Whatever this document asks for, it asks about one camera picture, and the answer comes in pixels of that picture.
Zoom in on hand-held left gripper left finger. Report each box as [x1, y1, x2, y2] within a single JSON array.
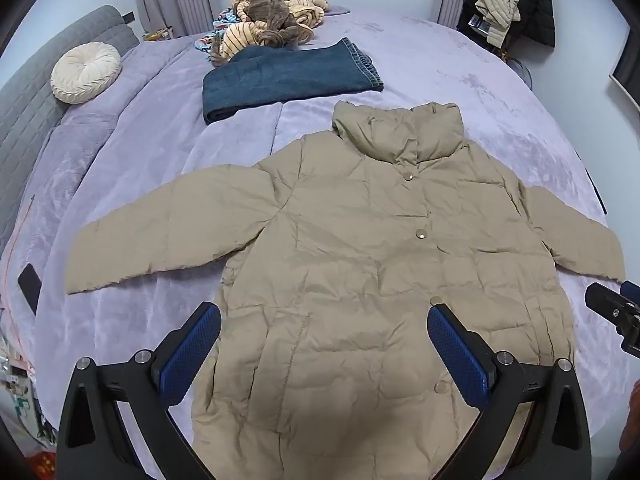
[[56, 301, 222, 480]]

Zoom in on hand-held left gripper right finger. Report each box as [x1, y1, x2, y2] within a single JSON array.
[[427, 303, 593, 480]]

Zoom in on beige puffer jacket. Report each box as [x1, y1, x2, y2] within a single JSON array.
[[65, 101, 627, 480]]

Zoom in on person's right forearm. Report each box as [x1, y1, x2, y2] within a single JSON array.
[[617, 380, 640, 456]]

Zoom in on brown striped plush clothes pile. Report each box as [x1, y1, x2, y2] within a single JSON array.
[[209, 0, 328, 68]]

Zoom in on black phone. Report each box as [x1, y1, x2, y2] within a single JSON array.
[[17, 263, 43, 316]]

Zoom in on cluttered bedside table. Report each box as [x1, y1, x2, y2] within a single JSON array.
[[0, 330, 57, 448]]

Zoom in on red box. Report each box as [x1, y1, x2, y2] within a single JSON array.
[[25, 450, 57, 478]]

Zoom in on floor fan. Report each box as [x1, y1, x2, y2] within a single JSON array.
[[502, 55, 533, 88]]

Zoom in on bed with lavender blanket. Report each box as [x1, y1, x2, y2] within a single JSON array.
[[0, 7, 623, 480]]

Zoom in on folded blue jeans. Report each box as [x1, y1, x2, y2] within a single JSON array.
[[202, 37, 385, 124]]

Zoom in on grey quilted headboard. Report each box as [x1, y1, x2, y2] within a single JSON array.
[[0, 5, 141, 256]]

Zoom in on round cream pillow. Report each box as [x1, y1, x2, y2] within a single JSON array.
[[50, 42, 122, 105]]

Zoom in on black hanging coat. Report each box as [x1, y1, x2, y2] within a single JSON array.
[[457, 0, 557, 48]]

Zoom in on colourful printed cloth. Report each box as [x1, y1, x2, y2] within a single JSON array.
[[192, 7, 236, 53]]

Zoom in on beige hanging quilted jacket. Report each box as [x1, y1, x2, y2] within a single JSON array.
[[475, 0, 522, 50]]

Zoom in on white wall monitor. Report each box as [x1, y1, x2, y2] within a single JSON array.
[[609, 35, 640, 111]]

